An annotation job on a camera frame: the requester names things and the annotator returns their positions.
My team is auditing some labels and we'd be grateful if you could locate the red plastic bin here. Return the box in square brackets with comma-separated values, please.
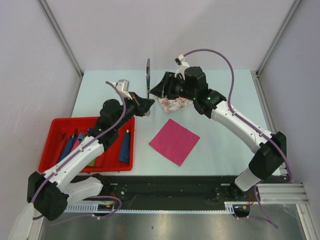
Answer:
[38, 116, 135, 173]

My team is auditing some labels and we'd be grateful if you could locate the silver knife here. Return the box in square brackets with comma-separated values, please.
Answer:
[145, 58, 151, 99]

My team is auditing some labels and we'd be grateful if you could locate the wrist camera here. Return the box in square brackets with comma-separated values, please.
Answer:
[175, 54, 190, 79]
[115, 79, 131, 99]

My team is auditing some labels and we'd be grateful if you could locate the aluminium rail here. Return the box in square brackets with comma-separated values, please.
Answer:
[257, 183, 309, 205]

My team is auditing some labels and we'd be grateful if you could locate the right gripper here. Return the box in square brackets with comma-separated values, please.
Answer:
[149, 72, 196, 101]

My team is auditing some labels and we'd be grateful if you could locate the green napkin roll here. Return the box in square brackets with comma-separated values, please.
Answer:
[87, 159, 96, 167]

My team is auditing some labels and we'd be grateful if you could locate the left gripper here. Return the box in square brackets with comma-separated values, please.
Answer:
[113, 92, 155, 131]

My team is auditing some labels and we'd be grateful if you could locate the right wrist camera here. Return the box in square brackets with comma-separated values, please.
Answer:
[175, 54, 190, 79]

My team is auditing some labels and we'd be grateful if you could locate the pink paper napkin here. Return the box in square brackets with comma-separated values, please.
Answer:
[149, 119, 200, 167]

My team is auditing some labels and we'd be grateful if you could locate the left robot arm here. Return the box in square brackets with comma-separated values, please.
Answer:
[27, 92, 155, 221]

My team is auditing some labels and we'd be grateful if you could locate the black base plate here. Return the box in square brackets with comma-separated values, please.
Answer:
[51, 174, 292, 210]

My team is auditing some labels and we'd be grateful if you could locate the floral tray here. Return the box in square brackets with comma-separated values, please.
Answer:
[156, 97, 193, 114]

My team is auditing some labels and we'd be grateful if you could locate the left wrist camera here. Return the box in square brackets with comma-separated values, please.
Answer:
[115, 79, 131, 99]

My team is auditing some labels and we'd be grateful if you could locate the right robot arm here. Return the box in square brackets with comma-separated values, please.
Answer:
[150, 66, 287, 201]

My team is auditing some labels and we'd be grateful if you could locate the white cable duct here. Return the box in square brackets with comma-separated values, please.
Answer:
[64, 202, 235, 215]

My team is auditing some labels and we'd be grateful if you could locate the blue napkin roll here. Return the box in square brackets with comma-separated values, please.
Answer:
[58, 135, 77, 163]
[118, 130, 131, 164]

